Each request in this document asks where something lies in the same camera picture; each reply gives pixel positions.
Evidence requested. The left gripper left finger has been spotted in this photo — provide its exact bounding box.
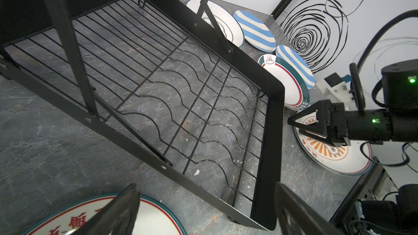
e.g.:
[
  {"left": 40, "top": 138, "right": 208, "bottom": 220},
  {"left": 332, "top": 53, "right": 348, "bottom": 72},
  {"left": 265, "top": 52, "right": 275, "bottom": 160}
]
[{"left": 73, "top": 184, "right": 140, "bottom": 235}]

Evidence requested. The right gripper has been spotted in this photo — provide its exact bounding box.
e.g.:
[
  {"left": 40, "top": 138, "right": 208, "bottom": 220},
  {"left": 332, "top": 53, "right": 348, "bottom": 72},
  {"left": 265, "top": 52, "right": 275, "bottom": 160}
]
[{"left": 287, "top": 100, "right": 351, "bottom": 147}]

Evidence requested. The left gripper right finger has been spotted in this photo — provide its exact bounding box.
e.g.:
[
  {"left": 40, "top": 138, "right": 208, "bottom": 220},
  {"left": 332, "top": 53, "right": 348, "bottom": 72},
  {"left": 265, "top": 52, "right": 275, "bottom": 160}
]
[{"left": 275, "top": 182, "right": 341, "bottom": 235}]

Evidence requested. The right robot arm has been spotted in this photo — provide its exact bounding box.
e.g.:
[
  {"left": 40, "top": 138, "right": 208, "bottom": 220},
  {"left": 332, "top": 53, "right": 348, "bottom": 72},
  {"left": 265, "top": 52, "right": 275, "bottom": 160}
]
[{"left": 274, "top": 10, "right": 418, "bottom": 235}]

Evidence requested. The white plate green red rim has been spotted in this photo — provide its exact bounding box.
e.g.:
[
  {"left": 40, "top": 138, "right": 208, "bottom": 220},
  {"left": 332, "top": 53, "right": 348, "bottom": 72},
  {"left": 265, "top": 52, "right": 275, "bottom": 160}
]
[{"left": 258, "top": 54, "right": 310, "bottom": 111}]

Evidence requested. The orange sunburst plate left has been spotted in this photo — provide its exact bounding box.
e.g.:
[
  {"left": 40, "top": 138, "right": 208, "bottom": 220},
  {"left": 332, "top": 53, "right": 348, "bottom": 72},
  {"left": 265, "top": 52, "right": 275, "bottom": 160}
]
[{"left": 26, "top": 190, "right": 187, "bottom": 235}]

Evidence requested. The orange sunburst plate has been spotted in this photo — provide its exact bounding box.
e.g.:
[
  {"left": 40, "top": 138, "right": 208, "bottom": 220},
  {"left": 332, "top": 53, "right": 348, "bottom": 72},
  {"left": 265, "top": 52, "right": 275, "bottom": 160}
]
[
  {"left": 26, "top": 190, "right": 187, "bottom": 235},
  {"left": 293, "top": 127, "right": 373, "bottom": 176}
]

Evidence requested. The orange sunburst plate right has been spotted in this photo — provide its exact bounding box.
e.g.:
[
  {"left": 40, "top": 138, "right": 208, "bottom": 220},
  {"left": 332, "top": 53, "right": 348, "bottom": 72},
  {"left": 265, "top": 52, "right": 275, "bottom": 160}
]
[{"left": 293, "top": 127, "right": 373, "bottom": 176}]

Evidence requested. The blue striped plate right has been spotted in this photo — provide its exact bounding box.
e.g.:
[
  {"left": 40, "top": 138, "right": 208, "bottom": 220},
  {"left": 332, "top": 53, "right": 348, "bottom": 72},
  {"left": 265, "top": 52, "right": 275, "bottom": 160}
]
[{"left": 275, "top": 45, "right": 315, "bottom": 89}]

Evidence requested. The blue striped plate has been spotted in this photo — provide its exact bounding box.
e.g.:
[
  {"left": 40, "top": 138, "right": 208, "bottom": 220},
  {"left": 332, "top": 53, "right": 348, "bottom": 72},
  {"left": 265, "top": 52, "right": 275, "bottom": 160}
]
[
  {"left": 233, "top": 10, "right": 277, "bottom": 53},
  {"left": 275, "top": 45, "right": 315, "bottom": 89}
]

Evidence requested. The blue striped plate rear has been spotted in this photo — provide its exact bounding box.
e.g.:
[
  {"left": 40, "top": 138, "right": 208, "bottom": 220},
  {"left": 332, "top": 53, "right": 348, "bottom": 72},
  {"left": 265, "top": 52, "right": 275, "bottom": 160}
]
[{"left": 233, "top": 10, "right": 277, "bottom": 53}]

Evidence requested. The white plate black flower outline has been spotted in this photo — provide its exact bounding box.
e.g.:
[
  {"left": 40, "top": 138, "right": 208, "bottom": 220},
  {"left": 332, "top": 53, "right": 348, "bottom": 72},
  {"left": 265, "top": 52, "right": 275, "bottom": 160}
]
[{"left": 186, "top": 0, "right": 244, "bottom": 47}]

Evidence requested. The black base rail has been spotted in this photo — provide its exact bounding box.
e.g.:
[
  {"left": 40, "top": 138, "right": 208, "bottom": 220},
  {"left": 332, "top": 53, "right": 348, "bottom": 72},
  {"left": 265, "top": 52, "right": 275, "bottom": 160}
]
[{"left": 329, "top": 165, "right": 386, "bottom": 235}]

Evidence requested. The black wire dish rack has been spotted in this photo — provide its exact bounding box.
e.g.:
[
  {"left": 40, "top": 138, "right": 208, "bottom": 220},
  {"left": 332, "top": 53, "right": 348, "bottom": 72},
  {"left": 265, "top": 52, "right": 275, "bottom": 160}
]
[{"left": 1, "top": 0, "right": 284, "bottom": 235}]

